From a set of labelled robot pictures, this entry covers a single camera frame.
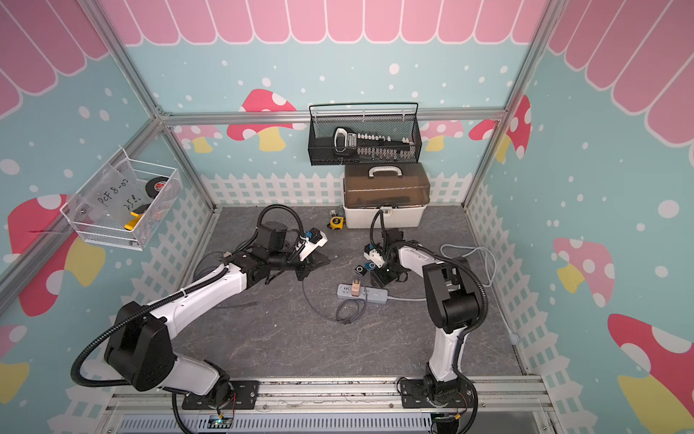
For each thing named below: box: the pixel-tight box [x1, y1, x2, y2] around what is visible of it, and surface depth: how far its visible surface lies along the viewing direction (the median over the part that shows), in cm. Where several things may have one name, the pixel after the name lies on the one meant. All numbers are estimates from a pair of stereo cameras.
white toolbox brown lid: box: [343, 162, 432, 229], surface depth 105 cm
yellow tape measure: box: [329, 216, 345, 230], surface depth 114 cm
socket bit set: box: [332, 126, 417, 161], surface depth 91 cm
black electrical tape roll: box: [145, 176, 169, 200], surface depth 81 cm
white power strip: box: [336, 283, 389, 304], surface depth 93 cm
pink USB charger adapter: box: [351, 279, 361, 297], surface depth 89 cm
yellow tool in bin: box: [123, 211, 142, 231], surface depth 64 cm
